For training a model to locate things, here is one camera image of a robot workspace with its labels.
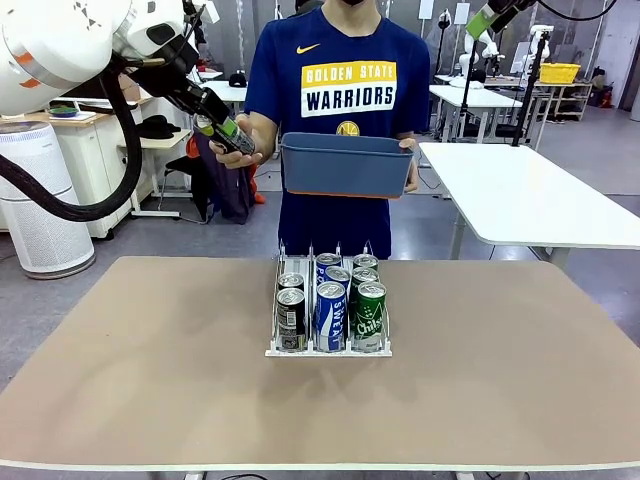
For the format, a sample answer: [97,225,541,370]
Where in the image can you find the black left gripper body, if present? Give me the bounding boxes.
[132,42,206,106]

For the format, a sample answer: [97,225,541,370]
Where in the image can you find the black beverage can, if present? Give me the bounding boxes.
[277,272,305,294]
[193,113,257,156]
[276,287,307,351]

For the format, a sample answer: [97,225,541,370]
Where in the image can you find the blue-grey plastic bin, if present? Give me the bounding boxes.
[279,131,416,200]

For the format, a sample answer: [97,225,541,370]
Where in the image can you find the person's right forearm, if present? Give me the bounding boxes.
[248,107,280,161]

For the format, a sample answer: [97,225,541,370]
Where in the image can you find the person's right hand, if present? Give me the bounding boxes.
[208,113,266,170]

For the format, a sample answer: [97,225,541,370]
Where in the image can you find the person's left hand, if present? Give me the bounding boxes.
[398,134,421,195]

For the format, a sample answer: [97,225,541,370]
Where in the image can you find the white background table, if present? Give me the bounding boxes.
[429,83,524,144]
[199,79,251,116]

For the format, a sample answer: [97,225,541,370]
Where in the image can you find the cardboard box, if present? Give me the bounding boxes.
[119,74,144,102]

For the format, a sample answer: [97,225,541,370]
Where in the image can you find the black hat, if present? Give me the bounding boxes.
[134,114,182,140]

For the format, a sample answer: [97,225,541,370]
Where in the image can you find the small wooden side table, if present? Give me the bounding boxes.
[117,128,194,219]

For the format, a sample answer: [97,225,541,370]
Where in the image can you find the black jacket on chair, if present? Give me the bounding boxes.
[164,134,259,224]

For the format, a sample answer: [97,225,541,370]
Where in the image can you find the black stand pole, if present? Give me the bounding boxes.
[457,34,482,144]

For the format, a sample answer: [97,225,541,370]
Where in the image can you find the black tripod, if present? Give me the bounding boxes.
[510,27,551,149]

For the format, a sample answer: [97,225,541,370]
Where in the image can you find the yellow plastic crate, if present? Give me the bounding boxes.
[539,62,582,84]

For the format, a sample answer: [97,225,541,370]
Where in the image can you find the white monitor desk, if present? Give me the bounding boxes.
[0,97,154,239]

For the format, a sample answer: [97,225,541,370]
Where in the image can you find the wooden shelf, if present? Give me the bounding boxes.
[534,81,595,121]

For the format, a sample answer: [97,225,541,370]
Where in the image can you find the person in navy t-shirt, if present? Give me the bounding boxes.
[243,0,432,260]

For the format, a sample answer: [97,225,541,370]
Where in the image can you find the white side table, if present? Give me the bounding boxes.
[418,141,640,269]

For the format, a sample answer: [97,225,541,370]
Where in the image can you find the white air purifier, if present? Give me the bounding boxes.
[0,118,96,280]

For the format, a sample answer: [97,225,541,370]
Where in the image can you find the black cable sleeve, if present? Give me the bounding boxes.
[0,59,145,222]

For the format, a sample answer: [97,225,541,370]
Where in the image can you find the white wire can dispenser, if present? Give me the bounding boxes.
[263,238,395,359]

